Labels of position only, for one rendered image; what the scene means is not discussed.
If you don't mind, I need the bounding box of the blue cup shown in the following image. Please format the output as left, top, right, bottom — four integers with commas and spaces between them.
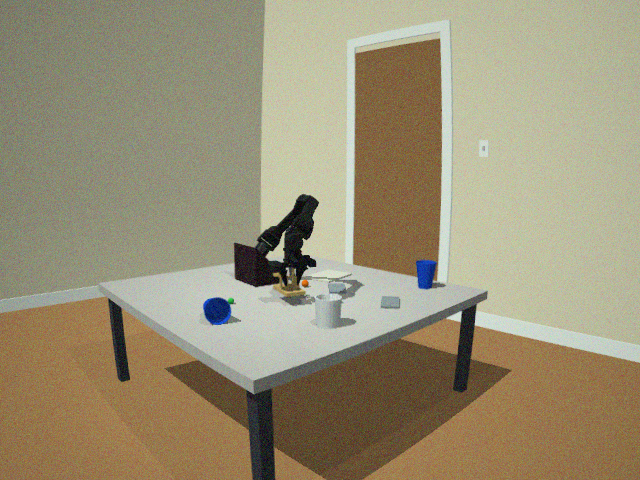
203, 297, 231, 325
416, 260, 437, 290

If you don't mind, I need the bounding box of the white cup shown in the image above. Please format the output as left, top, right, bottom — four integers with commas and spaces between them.
315, 294, 342, 329

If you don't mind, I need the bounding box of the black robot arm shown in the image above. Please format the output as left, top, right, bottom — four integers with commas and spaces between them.
255, 194, 319, 269

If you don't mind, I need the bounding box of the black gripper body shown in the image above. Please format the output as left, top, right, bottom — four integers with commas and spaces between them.
267, 246, 316, 271

